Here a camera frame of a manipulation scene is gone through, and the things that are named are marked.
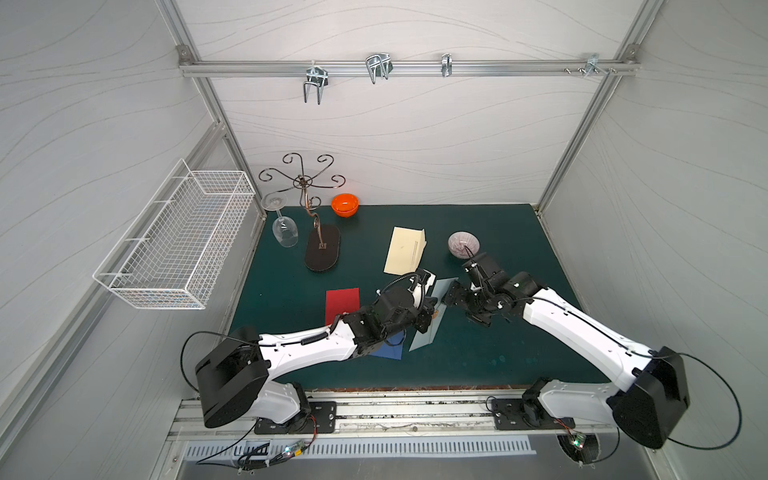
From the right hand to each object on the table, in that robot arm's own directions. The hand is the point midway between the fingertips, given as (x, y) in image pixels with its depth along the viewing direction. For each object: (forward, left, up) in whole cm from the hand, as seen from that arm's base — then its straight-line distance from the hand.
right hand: (452, 304), depth 80 cm
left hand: (-2, +4, +4) cm, 6 cm away
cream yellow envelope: (+27, +13, -13) cm, 33 cm away
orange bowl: (+47, +38, -9) cm, 61 cm away
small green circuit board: (-33, +38, -11) cm, 51 cm away
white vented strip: (-34, +43, -12) cm, 56 cm away
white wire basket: (0, +67, +19) cm, 70 cm away
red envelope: (+6, +33, -13) cm, 36 cm away
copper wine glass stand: (+26, +44, -11) cm, 52 cm away
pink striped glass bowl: (+31, -6, -11) cm, 33 cm away
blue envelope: (-14, +15, +6) cm, 22 cm away
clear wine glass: (+18, +49, +8) cm, 53 cm away
